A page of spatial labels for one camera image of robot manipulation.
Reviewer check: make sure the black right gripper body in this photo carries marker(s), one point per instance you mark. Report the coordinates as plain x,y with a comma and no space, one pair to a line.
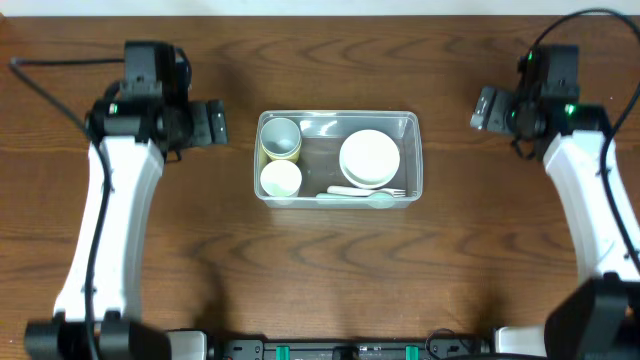
484,109

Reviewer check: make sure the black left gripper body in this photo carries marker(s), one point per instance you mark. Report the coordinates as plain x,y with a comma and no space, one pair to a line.
216,121

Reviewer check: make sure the grey cup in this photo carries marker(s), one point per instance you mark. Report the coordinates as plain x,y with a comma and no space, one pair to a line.
280,128

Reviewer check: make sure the yellow cup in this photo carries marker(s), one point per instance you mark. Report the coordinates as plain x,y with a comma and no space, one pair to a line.
283,149

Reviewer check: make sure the white paper cup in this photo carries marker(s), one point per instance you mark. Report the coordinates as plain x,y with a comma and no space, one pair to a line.
281,178

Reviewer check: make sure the white bowl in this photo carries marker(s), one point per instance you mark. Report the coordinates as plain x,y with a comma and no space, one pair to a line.
369,159

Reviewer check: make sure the white plastic spoon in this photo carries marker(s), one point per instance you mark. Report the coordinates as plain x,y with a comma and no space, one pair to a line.
375,201

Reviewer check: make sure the white plastic fork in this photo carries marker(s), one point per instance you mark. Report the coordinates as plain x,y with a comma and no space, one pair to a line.
360,192

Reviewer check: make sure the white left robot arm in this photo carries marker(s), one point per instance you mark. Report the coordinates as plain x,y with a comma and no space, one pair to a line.
97,314

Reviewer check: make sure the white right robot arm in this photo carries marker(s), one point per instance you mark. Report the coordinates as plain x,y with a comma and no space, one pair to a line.
600,319

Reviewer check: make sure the clear plastic container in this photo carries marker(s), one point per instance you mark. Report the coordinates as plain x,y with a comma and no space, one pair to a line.
323,132

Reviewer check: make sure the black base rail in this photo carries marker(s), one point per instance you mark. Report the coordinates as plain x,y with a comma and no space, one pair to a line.
440,345

